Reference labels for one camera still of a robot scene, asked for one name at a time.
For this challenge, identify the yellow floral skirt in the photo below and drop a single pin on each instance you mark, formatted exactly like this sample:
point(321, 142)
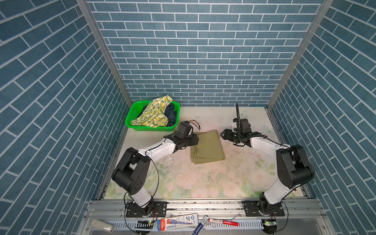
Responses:
point(153, 116)

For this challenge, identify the red blue toothpaste box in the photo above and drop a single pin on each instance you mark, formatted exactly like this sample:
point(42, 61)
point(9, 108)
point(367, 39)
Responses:
point(177, 222)

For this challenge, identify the aluminium rail frame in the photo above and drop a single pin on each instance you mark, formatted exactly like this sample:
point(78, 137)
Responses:
point(297, 210)

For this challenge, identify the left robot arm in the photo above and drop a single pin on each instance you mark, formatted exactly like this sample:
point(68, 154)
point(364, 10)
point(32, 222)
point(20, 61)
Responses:
point(132, 169)

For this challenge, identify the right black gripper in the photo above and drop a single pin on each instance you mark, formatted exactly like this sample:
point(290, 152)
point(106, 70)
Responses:
point(227, 134)

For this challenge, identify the green plastic basket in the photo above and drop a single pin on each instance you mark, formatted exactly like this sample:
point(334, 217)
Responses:
point(137, 108)

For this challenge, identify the olive green skirt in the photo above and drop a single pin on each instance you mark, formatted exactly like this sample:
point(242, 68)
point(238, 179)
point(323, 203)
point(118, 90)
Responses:
point(208, 149)

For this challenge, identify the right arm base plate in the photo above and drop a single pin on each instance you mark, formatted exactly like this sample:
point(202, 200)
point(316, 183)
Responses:
point(262, 208)

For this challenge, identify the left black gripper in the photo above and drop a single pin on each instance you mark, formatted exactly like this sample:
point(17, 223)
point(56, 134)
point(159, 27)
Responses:
point(194, 141)

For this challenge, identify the blue marker pen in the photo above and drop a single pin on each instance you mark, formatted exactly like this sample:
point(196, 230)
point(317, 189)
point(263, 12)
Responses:
point(201, 225)

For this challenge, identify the red marker pen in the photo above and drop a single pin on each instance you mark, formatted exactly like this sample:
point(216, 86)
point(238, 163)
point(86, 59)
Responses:
point(224, 222)

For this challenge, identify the dark navy skirt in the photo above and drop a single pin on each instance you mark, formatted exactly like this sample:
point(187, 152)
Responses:
point(171, 115)

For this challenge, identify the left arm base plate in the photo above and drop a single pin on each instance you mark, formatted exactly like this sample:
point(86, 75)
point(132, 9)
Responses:
point(153, 209)

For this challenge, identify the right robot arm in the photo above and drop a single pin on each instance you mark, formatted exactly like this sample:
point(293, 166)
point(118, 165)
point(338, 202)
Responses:
point(293, 167)

